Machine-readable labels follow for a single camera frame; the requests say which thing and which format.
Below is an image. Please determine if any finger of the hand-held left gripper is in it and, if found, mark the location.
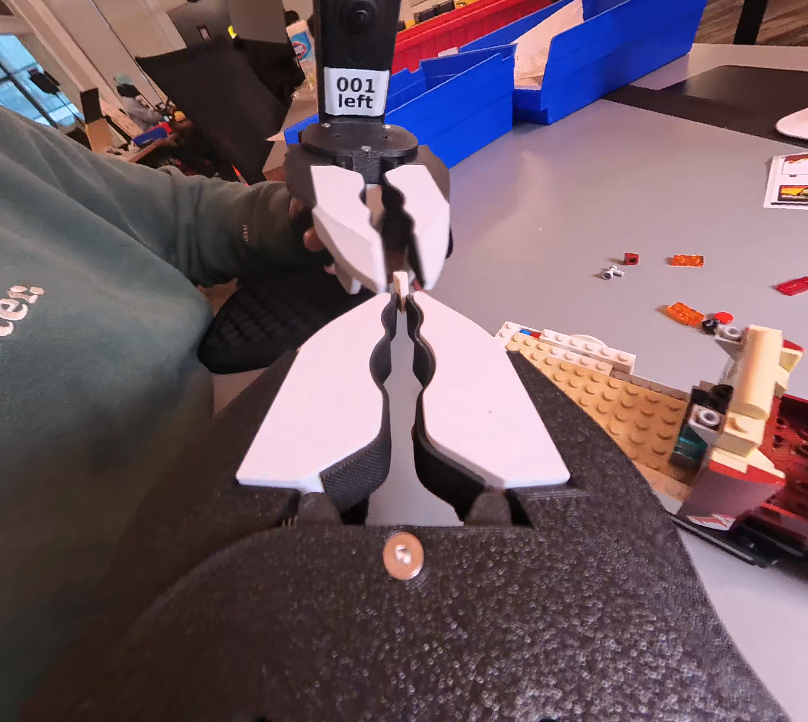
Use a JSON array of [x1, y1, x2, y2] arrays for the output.
[[382, 165, 452, 292], [311, 165, 388, 294]]

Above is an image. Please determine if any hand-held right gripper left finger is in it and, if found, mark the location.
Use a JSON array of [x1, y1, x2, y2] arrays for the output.
[[237, 292, 395, 492]]

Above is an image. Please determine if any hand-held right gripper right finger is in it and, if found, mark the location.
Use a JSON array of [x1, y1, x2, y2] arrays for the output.
[[407, 292, 571, 491]]

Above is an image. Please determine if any blue plastic bin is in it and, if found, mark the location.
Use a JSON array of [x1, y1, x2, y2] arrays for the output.
[[284, 43, 517, 167], [461, 0, 727, 126]]

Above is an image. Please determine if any red tan brick toy truck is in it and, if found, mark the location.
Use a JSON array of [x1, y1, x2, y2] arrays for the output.
[[495, 321, 808, 568]]

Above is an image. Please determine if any grey desk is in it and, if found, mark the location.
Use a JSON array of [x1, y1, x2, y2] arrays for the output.
[[211, 43, 808, 722]]

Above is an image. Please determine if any wipes canister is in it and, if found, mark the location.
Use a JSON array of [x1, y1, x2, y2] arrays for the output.
[[287, 18, 318, 82]]

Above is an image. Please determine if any red plastic bin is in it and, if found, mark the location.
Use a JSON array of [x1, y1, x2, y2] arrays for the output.
[[391, 0, 566, 73]]

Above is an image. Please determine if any black bulky object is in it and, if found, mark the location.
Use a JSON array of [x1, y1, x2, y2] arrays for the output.
[[136, 37, 298, 183]]

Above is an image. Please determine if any white paper scrap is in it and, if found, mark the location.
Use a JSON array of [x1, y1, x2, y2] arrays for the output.
[[514, 0, 585, 88]]

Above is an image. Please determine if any sticker sheet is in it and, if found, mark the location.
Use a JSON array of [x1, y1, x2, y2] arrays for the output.
[[764, 153, 808, 210]]

